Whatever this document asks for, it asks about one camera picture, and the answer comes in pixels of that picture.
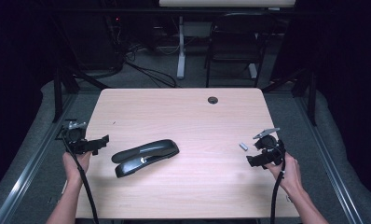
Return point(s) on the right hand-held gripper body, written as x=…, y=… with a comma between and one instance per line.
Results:
x=270, y=151

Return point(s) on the silver staple strip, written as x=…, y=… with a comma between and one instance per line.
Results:
x=243, y=146

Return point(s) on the aluminium floor rail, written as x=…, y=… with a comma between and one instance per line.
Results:
x=28, y=171
x=329, y=168

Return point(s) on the black chair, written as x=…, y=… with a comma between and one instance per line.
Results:
x=236, y=37

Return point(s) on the dark equipment cabinet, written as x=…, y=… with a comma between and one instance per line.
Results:
x=93, y=37

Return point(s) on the black metal stand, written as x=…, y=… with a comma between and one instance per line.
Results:
x=311, y=99
x=58, y=93

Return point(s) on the person's left hand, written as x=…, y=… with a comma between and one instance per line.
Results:
x=73, y=166

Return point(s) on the black stapler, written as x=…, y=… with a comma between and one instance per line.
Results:
x=143, y=157

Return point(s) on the person's right hand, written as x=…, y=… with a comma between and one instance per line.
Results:
x=291, y=177

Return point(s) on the white desk leg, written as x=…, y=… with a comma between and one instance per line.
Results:
x=253, y=71
x=181, y=56

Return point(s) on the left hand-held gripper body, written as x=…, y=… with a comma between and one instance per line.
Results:
x=76, y=137

